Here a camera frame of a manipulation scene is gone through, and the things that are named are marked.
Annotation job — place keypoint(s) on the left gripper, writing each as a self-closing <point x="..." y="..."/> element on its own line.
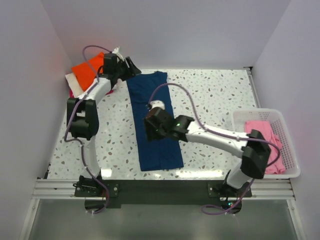
<point x="134" y="70"/>

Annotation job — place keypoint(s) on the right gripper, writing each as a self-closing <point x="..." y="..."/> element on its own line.
<point x="150" y="127"/>

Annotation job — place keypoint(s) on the blue mickey t-shirt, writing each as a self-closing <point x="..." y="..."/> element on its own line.
<point x="159" y="154"/>

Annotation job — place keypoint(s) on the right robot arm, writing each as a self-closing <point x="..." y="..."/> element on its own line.
<point x="251" y="148"/>

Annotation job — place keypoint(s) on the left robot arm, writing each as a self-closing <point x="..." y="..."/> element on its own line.
<point x="82" y="112"/>

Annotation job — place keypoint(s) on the orange folded t-shirt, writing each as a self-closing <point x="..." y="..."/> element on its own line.
<point x="84" y="74"/>

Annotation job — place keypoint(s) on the white folded t-shirt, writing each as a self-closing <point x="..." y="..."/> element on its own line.
<point x="73" y="84"/>

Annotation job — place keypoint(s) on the red folded t-shirt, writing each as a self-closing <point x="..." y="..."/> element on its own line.
<point x="71" y="94"/>

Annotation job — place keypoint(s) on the pink t-shirt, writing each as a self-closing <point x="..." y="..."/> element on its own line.
<point x="265" y="128"/>

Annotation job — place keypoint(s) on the white plastic basket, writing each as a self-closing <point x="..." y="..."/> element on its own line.
<point x="277" y="122"/>

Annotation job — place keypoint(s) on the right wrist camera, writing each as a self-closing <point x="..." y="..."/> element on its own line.
<point x="156" y="104"/>

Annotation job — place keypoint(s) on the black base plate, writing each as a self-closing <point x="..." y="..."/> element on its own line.
<point x="113" y="194"/>

